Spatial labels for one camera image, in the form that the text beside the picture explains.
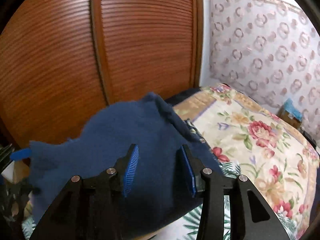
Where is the louvered wooden wardrobe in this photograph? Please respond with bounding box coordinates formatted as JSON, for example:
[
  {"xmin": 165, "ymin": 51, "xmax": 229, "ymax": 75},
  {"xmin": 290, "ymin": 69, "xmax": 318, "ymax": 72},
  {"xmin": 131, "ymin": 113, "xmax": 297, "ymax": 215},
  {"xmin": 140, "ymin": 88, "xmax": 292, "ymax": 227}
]
[{"xmin": 1, "ymin": 0, "xmax": 203, "ymax": 148}]

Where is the circle patterned sheer curtain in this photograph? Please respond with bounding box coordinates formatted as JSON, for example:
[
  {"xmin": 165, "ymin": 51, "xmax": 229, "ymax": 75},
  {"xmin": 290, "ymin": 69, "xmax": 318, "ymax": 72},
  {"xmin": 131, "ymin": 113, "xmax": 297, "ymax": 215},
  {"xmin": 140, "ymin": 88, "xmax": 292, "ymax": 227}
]
[{"xmin": 200, "ymin": 0, "xmax": 319, "ymax": 140}]

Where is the box with blue bag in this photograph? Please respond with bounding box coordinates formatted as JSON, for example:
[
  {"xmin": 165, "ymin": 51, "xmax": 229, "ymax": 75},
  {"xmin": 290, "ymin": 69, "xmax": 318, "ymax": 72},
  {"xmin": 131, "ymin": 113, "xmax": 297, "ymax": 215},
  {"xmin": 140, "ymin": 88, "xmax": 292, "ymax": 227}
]
[{"xmin": 278, "ymin": 98, "xmax": 303, "ymax": 129}]

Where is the navy printed t-shirt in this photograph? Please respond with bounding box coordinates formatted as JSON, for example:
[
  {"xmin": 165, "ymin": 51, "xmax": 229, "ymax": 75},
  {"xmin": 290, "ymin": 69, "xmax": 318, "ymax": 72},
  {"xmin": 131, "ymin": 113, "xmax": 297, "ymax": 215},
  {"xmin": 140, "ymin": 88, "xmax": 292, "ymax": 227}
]
[{"xmin": 29, "ymin": 93, "xmax": 221, "ymax": 239}]

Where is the palm leaf bed sheet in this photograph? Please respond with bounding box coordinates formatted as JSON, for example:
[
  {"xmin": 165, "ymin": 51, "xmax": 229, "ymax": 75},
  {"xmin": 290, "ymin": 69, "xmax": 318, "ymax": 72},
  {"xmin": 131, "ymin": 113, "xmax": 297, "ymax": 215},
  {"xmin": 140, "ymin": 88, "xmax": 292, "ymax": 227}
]
[{"xmin": 31, "ymin": 156, "xmax": 288, "ymax": 239}]

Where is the floral beige blanket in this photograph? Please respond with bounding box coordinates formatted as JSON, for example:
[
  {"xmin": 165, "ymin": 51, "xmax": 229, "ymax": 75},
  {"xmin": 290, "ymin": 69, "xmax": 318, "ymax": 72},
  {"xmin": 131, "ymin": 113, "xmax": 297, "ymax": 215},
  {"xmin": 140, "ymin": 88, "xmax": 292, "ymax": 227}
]
[{"xmin": 174, "ymin": 84, "xmax": 319, "ymax": 239}]

